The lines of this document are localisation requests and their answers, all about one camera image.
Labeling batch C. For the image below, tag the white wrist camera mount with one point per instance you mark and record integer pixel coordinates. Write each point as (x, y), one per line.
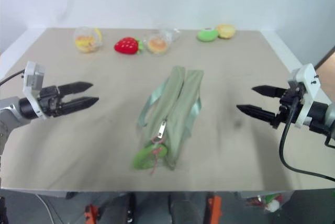
(32, 77)
(308, 82)

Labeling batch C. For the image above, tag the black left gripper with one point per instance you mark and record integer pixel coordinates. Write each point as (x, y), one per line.
(52, 101)

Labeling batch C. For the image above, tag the red plush strawberry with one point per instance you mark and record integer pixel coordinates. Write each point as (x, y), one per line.
(127, 45)

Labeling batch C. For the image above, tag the silver zipper pull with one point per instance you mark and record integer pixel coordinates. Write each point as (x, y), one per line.
(162, 129)

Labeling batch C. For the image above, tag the brown wooden panel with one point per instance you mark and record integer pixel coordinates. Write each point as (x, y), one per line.
(327, 61)

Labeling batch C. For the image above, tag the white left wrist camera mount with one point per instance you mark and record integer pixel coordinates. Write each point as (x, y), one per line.
(32, 77)

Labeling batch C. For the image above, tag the clear bag colourful items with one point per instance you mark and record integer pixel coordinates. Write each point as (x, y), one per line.
(267, 201)

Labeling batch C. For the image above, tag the clear bag yellow snacks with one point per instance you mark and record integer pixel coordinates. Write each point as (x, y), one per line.
(86, 41)

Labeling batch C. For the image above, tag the green zippered fabric pouch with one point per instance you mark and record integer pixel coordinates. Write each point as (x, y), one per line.
(172, 98)

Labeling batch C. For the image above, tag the orange black clamp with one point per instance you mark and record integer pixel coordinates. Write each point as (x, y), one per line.
(91, 213)
(214, 208)

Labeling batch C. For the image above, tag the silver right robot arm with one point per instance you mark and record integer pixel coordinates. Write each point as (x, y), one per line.
(323, 118)

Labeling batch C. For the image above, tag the yellow toy egg tart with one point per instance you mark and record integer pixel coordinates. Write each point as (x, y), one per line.
(226, 31)

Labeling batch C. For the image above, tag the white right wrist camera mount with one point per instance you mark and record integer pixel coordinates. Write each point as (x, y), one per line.
(308, 82)

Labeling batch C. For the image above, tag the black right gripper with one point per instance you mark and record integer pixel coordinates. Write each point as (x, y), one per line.
(288, 103)

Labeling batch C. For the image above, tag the green round toy cake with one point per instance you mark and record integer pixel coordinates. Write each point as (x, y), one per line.
(207, 35)

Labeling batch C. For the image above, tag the beige table mat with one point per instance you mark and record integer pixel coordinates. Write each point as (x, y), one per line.
(91, 135)

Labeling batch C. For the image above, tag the clear bag with bun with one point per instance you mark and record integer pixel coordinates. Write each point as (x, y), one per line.
(158, 43)

